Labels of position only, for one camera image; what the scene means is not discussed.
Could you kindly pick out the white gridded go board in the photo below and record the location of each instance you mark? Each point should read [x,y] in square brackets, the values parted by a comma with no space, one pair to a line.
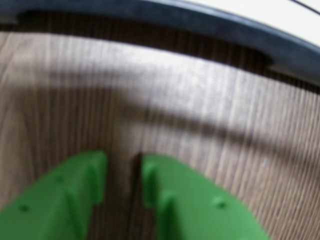
[225,30]

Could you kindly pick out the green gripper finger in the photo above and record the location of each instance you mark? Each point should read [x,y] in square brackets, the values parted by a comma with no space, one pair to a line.
[195,215]
[50,205]

